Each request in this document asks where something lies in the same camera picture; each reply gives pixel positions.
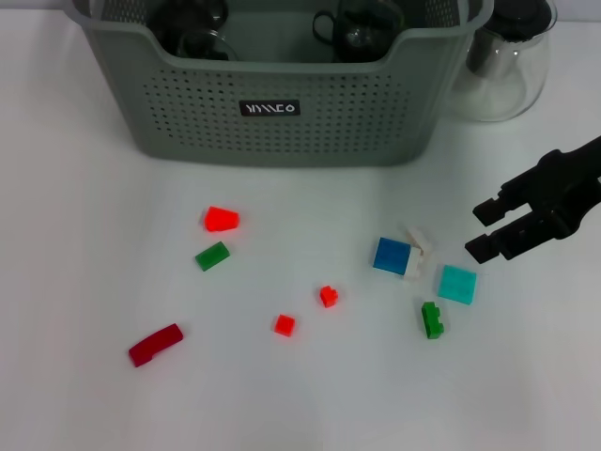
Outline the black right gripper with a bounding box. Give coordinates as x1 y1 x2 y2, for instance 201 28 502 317
464 135 601 266

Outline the blue square toy plate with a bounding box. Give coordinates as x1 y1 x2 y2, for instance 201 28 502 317
373 237 413 276

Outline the grey perforated storage bin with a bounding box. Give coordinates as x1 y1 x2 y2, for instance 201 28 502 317
63 0 497 169

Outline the orange wedge toy block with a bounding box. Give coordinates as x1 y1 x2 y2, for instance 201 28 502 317
202 205 241 233

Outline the teal square toy plate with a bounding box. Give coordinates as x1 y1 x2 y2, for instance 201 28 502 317
438 264 479 306

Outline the green studded toy brick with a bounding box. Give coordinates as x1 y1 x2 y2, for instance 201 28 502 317
420 300 447 340

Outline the glass carafe with black lid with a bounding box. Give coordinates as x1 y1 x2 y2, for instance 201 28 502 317
443 0 560 124

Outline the small orange cube brick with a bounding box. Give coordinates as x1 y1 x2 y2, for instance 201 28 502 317
272 313 298 337

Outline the green sloped toy brick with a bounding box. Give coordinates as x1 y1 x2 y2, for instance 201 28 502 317
194 241 231 272

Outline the dark red curved brick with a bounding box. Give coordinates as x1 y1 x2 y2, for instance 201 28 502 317
128 322 185 368

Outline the black round teapot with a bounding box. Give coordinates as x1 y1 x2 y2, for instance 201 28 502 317
148 0 231 57

